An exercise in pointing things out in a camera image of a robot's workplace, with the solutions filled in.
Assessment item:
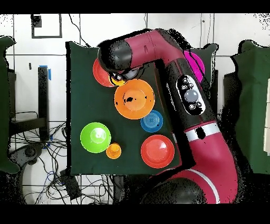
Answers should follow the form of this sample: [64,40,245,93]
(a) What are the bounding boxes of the orange plastic bowl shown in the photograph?
[114,78,156,120]

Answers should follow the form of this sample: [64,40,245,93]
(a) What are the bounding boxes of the yellow plastic cup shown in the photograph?
[108,74,128,87]

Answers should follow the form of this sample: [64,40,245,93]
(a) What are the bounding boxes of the black computer tower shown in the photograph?
[223,71,241,125]

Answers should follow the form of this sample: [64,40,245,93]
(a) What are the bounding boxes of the blue plastic bowl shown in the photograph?
[140,109,163,133]

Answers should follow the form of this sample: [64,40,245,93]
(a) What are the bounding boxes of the orange plastic cup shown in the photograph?
[105,142,122,160]

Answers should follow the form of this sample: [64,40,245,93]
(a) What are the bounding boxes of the red plastic bowl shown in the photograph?
[140,134,176,169]
[92,58,115,88]

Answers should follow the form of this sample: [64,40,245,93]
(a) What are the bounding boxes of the dark green table cloth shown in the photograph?
[65,41,219,176]

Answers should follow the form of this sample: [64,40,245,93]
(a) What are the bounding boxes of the green plastic bowl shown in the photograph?
[80,122,112,154]

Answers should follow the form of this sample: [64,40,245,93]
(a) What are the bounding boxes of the pink plastic bowl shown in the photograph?
[183,50,206,83]

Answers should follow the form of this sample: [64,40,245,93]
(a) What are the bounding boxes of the black metal stand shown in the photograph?
[9,66,50,142]

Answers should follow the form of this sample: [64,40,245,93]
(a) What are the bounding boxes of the blue tape strip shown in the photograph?
[38,64,52,81]

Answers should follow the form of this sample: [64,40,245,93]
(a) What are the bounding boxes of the black power adapter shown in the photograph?
[60,170,82,200]

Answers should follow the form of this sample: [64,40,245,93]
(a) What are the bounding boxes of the black rounded floor machine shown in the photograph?
[8,142,46,170]

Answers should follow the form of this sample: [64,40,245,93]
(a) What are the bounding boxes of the neighbouring green cloth table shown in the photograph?
[228,40,270,175]
[0,35,21,174]

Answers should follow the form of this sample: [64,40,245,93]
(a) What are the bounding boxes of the white paper sheet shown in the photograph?
[263,77,270,156]

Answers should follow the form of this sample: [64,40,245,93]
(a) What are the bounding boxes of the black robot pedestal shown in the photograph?
[111,174,127,204]

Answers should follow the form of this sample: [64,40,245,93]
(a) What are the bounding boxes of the black floor cable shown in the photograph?
[67,13,91,48]

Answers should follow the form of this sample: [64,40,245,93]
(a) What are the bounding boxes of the blue cable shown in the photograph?
[45,170,56,183]

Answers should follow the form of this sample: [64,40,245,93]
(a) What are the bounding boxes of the tangle of black cables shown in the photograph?
[9,110,113,204]

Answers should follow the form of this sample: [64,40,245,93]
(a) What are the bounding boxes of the black square floor frame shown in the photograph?
[31,14,63,39]

